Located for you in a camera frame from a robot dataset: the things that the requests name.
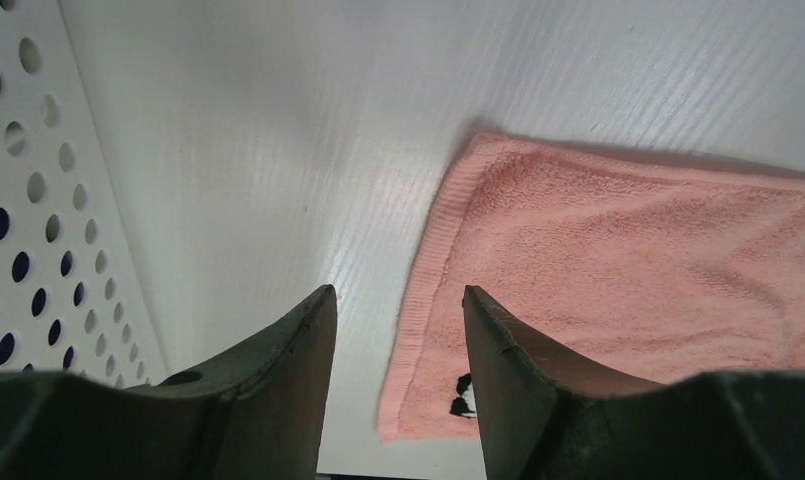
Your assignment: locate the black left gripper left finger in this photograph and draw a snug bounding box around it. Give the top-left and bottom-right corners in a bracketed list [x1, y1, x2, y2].
[0, 285, 337, 479]

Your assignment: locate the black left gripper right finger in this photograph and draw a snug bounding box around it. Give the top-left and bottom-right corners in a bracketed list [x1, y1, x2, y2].
[462, 286, 805, 479]

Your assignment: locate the pink towel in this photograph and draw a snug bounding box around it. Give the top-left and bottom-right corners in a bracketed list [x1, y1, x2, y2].
[377, 133, 805, 442]

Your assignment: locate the white plastic basket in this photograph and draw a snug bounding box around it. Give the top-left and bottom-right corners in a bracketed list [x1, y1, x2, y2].
[0, 1, 168, 388]

